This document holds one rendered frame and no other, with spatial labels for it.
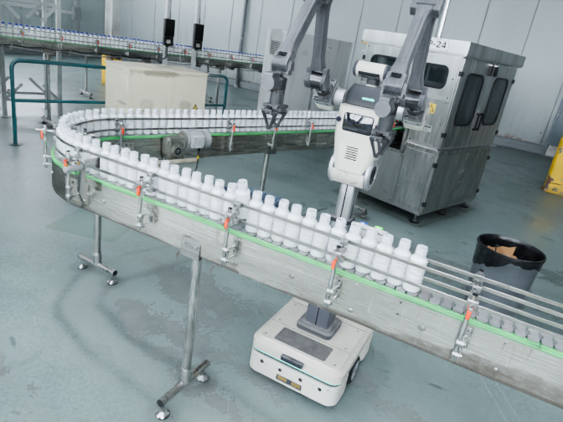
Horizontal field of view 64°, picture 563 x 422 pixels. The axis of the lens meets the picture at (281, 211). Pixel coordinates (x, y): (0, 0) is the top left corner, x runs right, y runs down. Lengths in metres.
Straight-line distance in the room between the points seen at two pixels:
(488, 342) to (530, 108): 12.06
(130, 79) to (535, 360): 4.93
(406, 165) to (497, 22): 8.64
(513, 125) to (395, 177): 8.34
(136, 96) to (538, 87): 10.36
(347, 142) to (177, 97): 4.02
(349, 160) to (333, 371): 1.05
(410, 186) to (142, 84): 3.32
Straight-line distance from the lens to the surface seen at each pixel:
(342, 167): 2.21
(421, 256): 1.58
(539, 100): 13.49
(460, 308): 1.64
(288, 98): 7.88
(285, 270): 1.75
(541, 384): 1.69
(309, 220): 1.68
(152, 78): 5.76
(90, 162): 2.27
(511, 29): 13.55
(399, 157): 5.42
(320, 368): 2.40
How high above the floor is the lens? 1.73
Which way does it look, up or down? 21 degrees down
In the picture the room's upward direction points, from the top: 9 degrees clockwise
